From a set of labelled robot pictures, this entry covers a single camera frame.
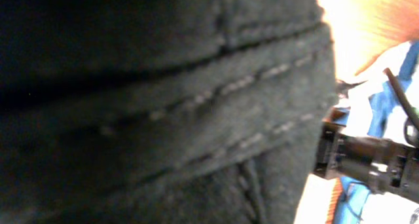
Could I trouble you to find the right black camera cable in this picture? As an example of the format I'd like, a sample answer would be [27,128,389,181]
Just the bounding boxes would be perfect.
[382,67,419,133]

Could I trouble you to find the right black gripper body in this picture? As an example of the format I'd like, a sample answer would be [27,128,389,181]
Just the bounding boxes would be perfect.
[313,122,418,203]

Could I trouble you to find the black shorts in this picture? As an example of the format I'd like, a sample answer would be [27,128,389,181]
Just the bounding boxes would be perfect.
[1,0,337,223]

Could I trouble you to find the blue garment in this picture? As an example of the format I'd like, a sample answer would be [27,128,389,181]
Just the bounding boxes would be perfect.
[333,41,418,224]

